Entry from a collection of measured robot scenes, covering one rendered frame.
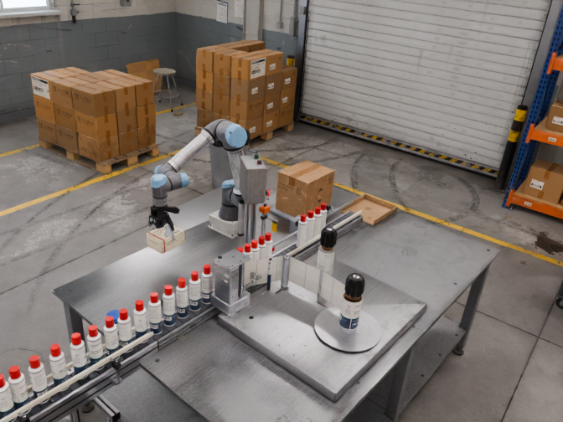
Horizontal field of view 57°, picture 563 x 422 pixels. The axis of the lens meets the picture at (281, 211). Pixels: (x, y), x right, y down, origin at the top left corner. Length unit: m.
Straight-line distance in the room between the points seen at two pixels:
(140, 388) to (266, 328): 0.96
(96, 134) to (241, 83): 1.80
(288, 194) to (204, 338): 1.26
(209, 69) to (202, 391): 5.03
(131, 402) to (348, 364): 1.27
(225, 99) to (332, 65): 1.65
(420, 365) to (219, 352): 1.44
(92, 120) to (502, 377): 4.48
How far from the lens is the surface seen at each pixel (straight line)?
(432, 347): 3.53
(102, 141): 5.94
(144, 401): 3.03
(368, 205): 3.67
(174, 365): 2.32
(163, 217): 2.72
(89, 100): 5.82
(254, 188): 2.50
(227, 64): 6.52
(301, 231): 2.92
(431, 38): 6.77
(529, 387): 3.87
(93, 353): 2.21
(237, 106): 6.53
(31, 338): 3.88
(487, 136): 6.74
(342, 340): 2.38
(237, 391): 2.21
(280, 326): 2.42
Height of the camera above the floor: 2.46
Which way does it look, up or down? 28 degrees down
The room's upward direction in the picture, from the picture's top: 4 degrees clockwise
